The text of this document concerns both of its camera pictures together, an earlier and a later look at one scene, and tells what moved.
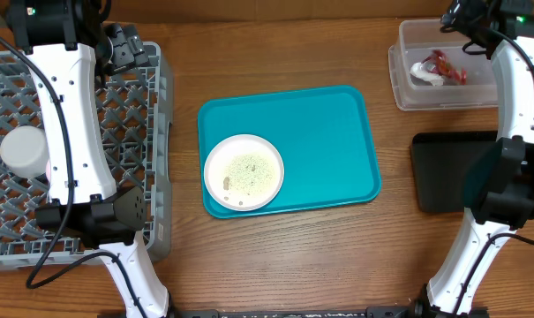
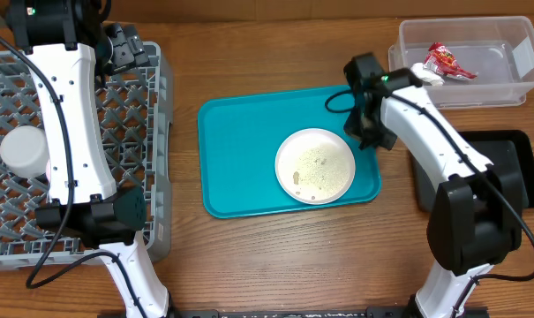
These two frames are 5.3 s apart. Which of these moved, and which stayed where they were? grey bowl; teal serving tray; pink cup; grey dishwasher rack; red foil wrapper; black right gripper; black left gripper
Moved: black right gripper; red foil wrapper
Stayed: pink cup; teal serving tray; grey dishwasher rack; grey bowl; black left gripper
